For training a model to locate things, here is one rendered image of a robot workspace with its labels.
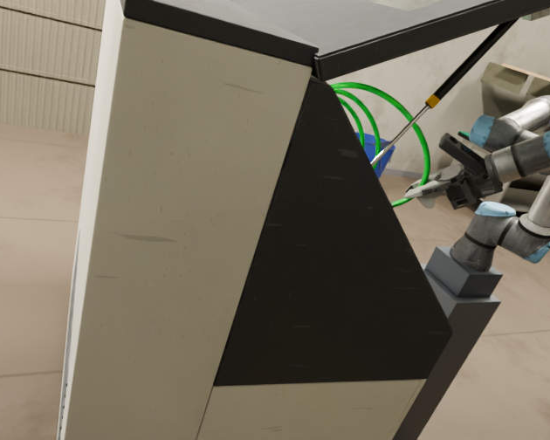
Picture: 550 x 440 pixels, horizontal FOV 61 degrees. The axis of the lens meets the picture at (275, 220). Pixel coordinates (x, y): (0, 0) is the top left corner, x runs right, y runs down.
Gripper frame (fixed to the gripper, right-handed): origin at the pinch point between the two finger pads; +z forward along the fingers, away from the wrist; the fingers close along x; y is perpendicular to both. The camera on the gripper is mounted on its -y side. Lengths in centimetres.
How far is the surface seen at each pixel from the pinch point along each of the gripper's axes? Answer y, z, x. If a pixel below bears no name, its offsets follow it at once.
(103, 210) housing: -39, 24, -59
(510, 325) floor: 195, 41, 171
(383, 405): 44, 24, -26
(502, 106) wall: 160, 31, 534
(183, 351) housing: -7, 36, -55
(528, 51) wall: 114, -16, 548
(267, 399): 18, 36, -45
